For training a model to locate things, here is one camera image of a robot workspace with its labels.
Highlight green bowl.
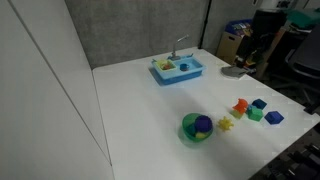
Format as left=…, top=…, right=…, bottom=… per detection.
left=181, top=112, right=214, bottom=143

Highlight green block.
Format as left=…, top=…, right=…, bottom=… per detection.
left=247, top=106, right=264, bottom=122

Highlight toy shelf with coloured bins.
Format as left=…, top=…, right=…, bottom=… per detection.
left=224, top=19, right=268, bottom=68

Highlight yellow spiky toy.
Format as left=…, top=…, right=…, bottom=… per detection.
left=217, top=116, right=235, bottom=133

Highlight orange toy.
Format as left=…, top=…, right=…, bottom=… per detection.
left=232, top=98, right=249, bottom=114

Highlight grey toy faucet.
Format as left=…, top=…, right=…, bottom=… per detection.
left=168, top=34, right=190, bottom=62

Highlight black equipment beside table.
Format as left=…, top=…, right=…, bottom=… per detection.
left=249, top=124, right=320, bottom=180

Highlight blue toy sink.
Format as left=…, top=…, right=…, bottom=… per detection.
left=148, top=54, right=207, bottom=86

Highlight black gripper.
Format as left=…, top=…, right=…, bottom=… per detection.
left=251, top=9, right=288, bottom=38

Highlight bright blue block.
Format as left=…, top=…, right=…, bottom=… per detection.
left=264, top=110, right=285, bottom=125

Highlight yellow-green block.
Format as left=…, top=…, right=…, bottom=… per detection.
left=230, top=109, right=245, bottom=120

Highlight dark blue block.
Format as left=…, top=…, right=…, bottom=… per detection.
left=252, top=98, right=268, bottom=110

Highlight yellow-green dish rack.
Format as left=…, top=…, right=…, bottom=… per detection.
left=155, top=58, right=177, bottom=72

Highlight teal toy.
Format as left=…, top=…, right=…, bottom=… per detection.
left=185, top=123, right=198, bottom=136

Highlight purple ball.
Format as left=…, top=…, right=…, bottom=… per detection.
left=194, top=114, right=214, bottom=133

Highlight black vertical partition post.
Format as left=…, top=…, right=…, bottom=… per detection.
left=199, top=0, right=212, bottom=50

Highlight cardboard box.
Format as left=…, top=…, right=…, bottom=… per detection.
left=215, top=31, right=244, bottom=66

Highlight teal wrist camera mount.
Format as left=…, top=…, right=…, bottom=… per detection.
left=286, top=8, right=320, bottom=29

